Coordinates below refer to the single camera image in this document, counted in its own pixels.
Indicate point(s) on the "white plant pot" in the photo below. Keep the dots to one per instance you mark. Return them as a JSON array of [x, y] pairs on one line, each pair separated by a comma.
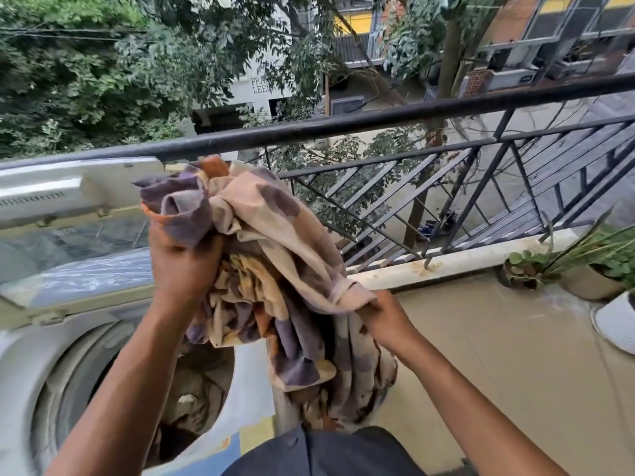
[[617, 319]]

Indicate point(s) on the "white building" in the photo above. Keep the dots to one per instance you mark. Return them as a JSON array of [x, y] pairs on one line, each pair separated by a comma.
[[258, 89]]

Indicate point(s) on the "tree trunk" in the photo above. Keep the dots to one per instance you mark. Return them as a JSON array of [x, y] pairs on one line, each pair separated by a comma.
[[436, 128]]

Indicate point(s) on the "small dark plant pot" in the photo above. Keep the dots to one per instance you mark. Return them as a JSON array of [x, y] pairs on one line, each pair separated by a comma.
[[521, 272]]

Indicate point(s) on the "brick building with windows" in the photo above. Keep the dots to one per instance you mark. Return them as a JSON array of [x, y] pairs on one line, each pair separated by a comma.
[[560, 29]]

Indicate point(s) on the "black metal balcony railing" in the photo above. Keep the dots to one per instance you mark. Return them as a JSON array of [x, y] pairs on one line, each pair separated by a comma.
[[446, 183]]

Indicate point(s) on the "person's right hand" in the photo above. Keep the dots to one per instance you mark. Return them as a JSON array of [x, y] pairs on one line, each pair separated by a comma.
[[389, 319]]

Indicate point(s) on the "green tree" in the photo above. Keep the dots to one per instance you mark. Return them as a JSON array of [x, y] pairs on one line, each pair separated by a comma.
[[124, 64]]

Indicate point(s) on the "person's left forearm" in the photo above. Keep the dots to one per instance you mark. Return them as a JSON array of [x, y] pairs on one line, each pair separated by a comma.
[[124, 391]]

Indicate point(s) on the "person's dark blue clothing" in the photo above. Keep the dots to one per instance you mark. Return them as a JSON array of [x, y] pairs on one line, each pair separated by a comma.
[[322, 453]]

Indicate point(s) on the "purple and beige patterned cloth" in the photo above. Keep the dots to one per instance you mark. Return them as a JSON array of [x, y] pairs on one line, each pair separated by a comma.
[[287, 272]]

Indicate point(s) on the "white top-load washing machine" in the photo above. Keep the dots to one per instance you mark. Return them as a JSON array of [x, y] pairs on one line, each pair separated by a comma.
[[114, 366]]

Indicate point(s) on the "beige pot with long-leaf plant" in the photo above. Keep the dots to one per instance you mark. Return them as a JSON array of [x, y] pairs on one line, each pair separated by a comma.
[[595, 262]]

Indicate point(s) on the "person's right forearm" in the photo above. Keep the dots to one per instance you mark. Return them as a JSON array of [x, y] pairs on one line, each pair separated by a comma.
[[476, 416]]

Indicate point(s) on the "person's left hand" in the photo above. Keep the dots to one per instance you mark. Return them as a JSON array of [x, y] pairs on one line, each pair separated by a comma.
[[181, 272]]

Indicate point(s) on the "laundry inside washing machine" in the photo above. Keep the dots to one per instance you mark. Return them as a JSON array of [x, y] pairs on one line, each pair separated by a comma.
[[191, 391]]

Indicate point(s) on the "washing machine lid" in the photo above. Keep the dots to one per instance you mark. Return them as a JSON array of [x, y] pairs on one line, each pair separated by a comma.
[[69, 232]]

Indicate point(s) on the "air conditioner outdoor unit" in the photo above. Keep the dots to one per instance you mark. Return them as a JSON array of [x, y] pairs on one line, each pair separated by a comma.
[[511, 79]]

